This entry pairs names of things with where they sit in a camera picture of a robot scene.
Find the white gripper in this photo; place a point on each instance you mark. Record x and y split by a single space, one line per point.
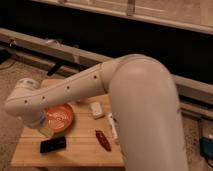
46 130

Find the black eraser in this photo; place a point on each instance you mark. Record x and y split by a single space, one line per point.
52 145

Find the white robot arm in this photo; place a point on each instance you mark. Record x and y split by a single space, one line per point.
144 103

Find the white sponge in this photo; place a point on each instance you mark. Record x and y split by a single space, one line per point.
96 110

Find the orange bowl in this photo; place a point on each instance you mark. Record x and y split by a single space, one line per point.
60 117

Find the wooden board table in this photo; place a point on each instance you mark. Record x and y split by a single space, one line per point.
83 148

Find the dark red chili pepper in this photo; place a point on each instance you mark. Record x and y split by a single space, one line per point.
103 140

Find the white tube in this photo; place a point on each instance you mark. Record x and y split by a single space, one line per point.
112 125

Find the blue object on floor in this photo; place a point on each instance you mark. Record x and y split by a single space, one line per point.
206 147

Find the grey metal rail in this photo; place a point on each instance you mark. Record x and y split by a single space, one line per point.
195 90

